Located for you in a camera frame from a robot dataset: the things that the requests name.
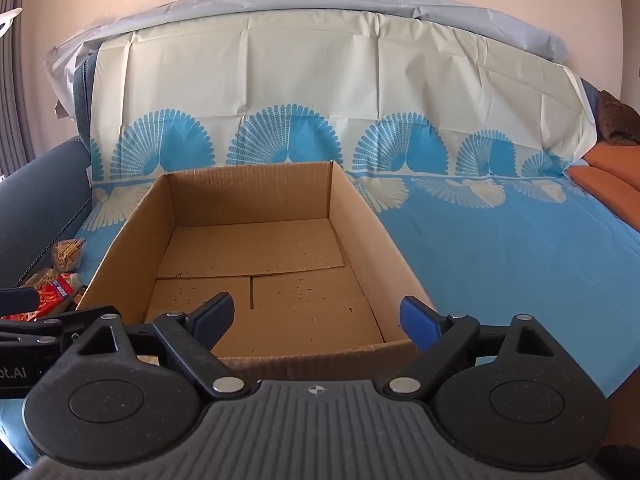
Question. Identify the blue fabric sofa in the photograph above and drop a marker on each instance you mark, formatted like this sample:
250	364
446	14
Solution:
35	200

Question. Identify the grey curtain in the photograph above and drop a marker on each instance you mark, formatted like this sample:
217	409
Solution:
12	85

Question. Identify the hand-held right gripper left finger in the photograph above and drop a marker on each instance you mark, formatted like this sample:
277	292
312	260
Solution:
215	311

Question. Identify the orange cushion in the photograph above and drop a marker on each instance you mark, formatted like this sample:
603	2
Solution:
612	180

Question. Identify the cardboard box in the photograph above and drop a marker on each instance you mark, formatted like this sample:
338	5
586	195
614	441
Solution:
250	255

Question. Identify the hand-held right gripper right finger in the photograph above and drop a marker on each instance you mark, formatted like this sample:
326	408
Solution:
420	321

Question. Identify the white plastic object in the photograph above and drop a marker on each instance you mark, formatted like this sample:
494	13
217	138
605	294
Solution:
10	19

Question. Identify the clear nut snack packet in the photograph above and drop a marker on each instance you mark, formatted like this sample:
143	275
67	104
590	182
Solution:
50	287

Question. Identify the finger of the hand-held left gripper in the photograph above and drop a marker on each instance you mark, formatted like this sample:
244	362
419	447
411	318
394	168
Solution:
17	300
45	329

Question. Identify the blue and white printed sheet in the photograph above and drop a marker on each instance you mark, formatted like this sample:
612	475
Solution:
500	260

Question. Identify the clear cracker snack packet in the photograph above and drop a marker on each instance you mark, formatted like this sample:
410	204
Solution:
67	255

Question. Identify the brown cloth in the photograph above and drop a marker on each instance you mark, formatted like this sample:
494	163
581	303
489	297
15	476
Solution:
620	117

